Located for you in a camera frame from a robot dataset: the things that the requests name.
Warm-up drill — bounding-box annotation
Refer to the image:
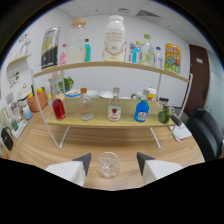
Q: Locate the black office chair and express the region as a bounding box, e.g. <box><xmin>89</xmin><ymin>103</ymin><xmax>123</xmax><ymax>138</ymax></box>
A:
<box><xmin>185</xmin><ymin>107</ymin><xmax>224</xmax><ymax>163</ymax></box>

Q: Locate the blue rimmed plate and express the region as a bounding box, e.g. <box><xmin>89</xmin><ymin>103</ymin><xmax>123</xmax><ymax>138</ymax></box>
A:
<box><xmin>65</xmin><ymin>88</ymin><xmax>82</xmax><ymax>98</ymax></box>

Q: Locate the pink liquid bottle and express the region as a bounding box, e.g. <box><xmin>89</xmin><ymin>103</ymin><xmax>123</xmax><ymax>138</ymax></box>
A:
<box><xmin>59</xmin><ymin>43</ymin><xmax>68</xmax><ymax>66</ymax></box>

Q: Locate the yellow red noodle cup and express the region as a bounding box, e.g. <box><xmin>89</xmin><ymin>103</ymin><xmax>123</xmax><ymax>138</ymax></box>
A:
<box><xmin>146</xmin><ymin>87</ymin><xmax>158</xmax><ymax>101</ymax></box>

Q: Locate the clear bottle orange cap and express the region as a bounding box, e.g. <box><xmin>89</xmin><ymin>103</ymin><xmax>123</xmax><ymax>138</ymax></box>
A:
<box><xmin>78</xmin><ymin>87</ymin><xmax>94</xmax><ymax>122</ymax></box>

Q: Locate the green potted plant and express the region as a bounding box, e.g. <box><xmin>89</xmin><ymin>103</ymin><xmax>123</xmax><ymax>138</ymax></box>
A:
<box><xmin>58</xmin><ymin>76</ymin><xmax>75</xmax><ymax>93</ymax></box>

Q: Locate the brown door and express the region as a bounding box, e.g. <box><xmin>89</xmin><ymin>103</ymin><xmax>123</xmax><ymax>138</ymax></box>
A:
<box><xmin>182</xmin><ymin>44</ymin><xmax>211</xmax><ymax>118</ymax></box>

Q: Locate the glass jar of limes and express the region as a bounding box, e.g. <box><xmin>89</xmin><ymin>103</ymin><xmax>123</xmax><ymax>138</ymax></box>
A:
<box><xmin>157</xmin><ymin>105</ymin><xmax>174</xmax><ymax>125</ymax></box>

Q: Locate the wooden muddler dark handle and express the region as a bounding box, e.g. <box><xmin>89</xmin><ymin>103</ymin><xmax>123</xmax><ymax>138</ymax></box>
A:
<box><xmin>168</xmin><ymin>113</ymin><xmax>183</xmax><ymax>128</ymax></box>

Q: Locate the white frame wooden shelf rack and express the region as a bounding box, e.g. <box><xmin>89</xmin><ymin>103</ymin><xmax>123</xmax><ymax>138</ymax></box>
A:
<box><xmin>31</xmin><ymin>60</ymin><xmax>194</xmax><ymax>150</ymax></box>

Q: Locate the green cup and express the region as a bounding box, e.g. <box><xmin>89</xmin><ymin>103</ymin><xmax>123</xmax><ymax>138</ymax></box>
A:
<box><xmin>10</xmin><ymin>119</ymin><xmax>19</xmax><ymax>132</ymax></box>

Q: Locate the blue liquid bottle silver cap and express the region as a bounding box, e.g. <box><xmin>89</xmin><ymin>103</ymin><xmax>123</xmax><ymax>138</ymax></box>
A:
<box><xmin>133</xmin><ymin>89</ymin><xmax>150</xmax><ymax>123</ymax></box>

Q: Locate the red liquid bottle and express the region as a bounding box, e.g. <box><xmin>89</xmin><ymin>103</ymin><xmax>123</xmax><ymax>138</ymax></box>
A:
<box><xmin>50</xmin><ymin>84</ymin><xmax>67</xmax><ymax>121</ymax></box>

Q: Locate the clear glass with ice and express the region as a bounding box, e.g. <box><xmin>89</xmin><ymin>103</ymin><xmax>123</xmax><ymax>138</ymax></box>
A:
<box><xmin>96</xmin><ymin>151</ymin><xmax>120</xmax><ymax>179</ymax></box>

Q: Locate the orange pot with items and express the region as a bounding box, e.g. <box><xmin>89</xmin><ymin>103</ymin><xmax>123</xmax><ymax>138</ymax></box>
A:
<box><xmin>26</xmin><ymin>87</ymin><xmax>49</xmax><ymax>113</ymax></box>

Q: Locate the light blue cup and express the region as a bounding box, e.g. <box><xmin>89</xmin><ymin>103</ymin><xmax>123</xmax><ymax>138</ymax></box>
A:
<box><xmin>22</xmin><ymin>104</ymin><xmax>33</xmax><ymax>121</ymax></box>

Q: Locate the small clear water bottle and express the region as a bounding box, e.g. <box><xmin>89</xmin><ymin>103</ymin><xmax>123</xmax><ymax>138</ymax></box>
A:
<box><xmin>153</xmin><ymin>46</ymin><xmax>164</xmax><ymax>70</ymax></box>

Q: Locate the black kettle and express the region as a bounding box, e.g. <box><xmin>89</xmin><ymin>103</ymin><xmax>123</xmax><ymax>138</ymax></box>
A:
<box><xmin>0</xmin><ymin>126</ymin><xmax>14</xmax><ymax>152</ymax></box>

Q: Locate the white tray scale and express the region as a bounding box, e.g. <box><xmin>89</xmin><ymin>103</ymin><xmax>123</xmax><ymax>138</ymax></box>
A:
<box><xmin>10</xmin><ymin>119</ymin><xmax>29</xmax><ymax>140</ymax></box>

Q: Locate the large white milk bottle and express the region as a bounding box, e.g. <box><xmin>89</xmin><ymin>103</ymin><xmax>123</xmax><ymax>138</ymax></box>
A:
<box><xmin>103</xmin><ymin>14</ymin><xmax>127</xmax><ymax>63</ymax></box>

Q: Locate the white wall shelf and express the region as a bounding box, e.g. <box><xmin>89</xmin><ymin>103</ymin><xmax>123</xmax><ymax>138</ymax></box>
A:
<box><xmin>6</xmin><ymin>53</ymin><xmax>33</xmax><ymax>68</ymax></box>

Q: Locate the clear soda bottle green cap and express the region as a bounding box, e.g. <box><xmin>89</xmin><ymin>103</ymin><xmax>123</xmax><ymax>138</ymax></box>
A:
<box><xmin>141</xmin><ymin>33</ymin><xmax>155</xmax><ymax>67</ymax></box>

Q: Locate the black yellow snack bag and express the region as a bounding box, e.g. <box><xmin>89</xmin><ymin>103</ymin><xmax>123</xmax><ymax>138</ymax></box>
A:
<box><xmin>40</xmin><ymin>26</ymin><xmax>62</xmax><ymax>70</ymax></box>

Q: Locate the teal liquid bottle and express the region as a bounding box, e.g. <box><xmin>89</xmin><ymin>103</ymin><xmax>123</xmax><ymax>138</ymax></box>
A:
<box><xmin>83</xmin><ymin>38</ymin><xmax>92</xmax><ymax>63</ymax></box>

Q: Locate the orange yellow snack bag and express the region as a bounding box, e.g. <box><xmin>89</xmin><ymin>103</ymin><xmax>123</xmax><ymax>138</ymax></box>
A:
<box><xmin>164</xmin><ymin>43</ymin><xmax>182</xmax><ymax>74</ymax></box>

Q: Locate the white fabric pouch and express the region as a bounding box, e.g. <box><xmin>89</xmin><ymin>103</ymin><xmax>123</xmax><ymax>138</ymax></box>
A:
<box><xmin>171</xmin><ymin>122</ymin><xmax>193</xmax><ymax>141</ymax></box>

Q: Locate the small blue drink bottle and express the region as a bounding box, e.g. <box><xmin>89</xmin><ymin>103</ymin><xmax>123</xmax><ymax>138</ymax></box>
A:
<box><xmin>131</xmin><ymin>40</ymin><xmax>142</xmax><ymax>64</ymax></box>

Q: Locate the white electric kettle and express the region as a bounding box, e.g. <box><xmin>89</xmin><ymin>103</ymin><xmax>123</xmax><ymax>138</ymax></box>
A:
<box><xmin>16</xmin><ymin>83</ymin><xmax>33</xmax><ymax>101</ymax></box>

